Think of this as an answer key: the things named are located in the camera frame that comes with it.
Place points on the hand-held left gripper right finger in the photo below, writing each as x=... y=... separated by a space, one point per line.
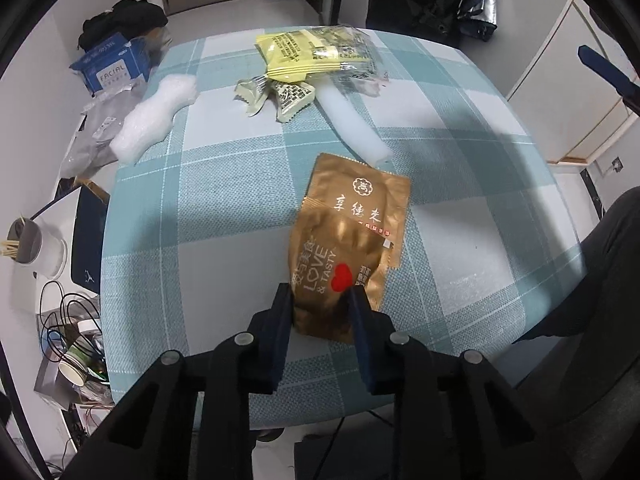
x=360 y=330

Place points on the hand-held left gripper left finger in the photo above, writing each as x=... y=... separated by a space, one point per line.
x=282 y=330

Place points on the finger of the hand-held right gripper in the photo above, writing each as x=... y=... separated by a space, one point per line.
x=602 y=67

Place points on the gold snack packet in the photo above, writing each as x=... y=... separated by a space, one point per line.
x=345 y=230

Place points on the beige candy wrapper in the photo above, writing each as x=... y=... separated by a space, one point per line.
x=292 y=100
x=252 y=92

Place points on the clear plastic wrapper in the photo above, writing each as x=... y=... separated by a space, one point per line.
x=355 y=60

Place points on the yellow snack packet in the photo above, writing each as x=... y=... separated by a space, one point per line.
x=295 y=52

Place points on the white wardrobe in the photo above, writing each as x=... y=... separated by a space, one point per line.
x=575 y=120

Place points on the silver folded umbrella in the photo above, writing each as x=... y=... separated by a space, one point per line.
x=482 y=5

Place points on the teal checked tablecloth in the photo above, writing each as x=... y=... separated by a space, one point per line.
x=200 y=210

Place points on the dark blue flat sleeve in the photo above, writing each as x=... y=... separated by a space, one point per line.
x=87 y=245

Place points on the paper cup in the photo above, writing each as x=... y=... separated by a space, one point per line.
x=72 y=367

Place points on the person's leg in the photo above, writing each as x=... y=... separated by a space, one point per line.
x=610 y=285

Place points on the brown cardboard piece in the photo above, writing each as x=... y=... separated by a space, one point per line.
x=92 y=190

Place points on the grey storage box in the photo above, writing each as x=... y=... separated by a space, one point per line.
x=50 y=385

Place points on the white round container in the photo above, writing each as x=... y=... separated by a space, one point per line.
x=50 y=260

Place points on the white foam piece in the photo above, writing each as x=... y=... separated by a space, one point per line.
x=150 y=120

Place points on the grey toothpick holder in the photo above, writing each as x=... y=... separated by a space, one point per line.
x=27 y=242

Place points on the grey plastic bag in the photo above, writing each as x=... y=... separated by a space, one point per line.
x=95 y=130

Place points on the beige plastic bag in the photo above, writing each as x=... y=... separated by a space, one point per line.
x=160 y=42

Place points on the blue cardboard box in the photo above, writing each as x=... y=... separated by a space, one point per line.
x=112 y=67

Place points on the black clothes pile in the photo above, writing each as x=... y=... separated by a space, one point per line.
x=125 y=17

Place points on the wall socket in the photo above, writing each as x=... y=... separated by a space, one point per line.
x=618 y=164

